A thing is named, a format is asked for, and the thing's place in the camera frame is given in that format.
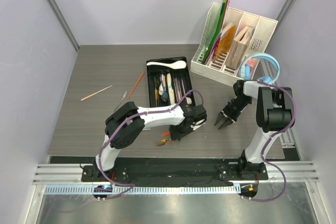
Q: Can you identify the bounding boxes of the light blue headphones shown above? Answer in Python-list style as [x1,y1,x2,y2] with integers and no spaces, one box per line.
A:
[238,52,280,84]

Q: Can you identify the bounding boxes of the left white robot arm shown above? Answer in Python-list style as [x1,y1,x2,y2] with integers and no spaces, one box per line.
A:
[92,102,207,182]

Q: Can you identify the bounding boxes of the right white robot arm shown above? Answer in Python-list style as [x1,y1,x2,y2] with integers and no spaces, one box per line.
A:
[215,80,296,181]

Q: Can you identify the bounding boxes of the tan book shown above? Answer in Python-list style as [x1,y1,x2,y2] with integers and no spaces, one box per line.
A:
[225,26,254,70]

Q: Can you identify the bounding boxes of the green folder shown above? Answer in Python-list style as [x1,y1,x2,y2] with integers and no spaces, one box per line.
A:
[202,0,230,65]

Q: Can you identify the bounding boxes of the wooden chopstick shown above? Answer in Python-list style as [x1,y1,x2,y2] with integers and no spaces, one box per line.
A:
[80,85,113,101]

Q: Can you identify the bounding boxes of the blue silicone spoon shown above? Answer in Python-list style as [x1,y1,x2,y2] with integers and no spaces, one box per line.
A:
[161,74,168,102]

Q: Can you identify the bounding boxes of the black utensil tray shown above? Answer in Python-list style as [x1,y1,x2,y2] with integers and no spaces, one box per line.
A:
[146,57,195,108]

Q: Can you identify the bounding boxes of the orange chopstick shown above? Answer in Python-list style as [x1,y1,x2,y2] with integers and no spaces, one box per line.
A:
[128,72,145,99]

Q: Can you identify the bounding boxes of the orange book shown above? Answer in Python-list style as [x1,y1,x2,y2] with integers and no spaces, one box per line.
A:
[213,23,236,62]

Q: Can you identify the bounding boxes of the beige sheathed knife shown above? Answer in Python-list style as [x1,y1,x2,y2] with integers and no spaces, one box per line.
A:
[166,73,175,105]

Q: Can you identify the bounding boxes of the large white rice spoon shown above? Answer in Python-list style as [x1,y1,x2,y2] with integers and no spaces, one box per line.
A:
[146,60,187,69]

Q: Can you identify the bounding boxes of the chopsticks in tray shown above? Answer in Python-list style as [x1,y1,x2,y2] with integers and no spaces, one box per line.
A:
[174,74,184,100]

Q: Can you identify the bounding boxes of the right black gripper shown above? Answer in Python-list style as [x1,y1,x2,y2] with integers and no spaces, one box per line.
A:
[217,96,253,128]

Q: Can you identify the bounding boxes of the beige wooden spoon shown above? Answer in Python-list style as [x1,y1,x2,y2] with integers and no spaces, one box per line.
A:
[185,97,192,104]

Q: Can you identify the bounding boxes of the white file organizer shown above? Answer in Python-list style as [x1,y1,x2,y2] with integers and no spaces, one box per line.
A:
[190,0,280,86]

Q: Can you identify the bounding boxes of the gold fork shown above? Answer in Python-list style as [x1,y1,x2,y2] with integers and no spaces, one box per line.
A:
[157,139,172,146]

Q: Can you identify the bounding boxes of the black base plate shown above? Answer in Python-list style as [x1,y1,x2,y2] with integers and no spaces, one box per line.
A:
[81,157,268,185]

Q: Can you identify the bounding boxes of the green handled fork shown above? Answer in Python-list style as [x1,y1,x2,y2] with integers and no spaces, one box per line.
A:
[154,77,160,106]

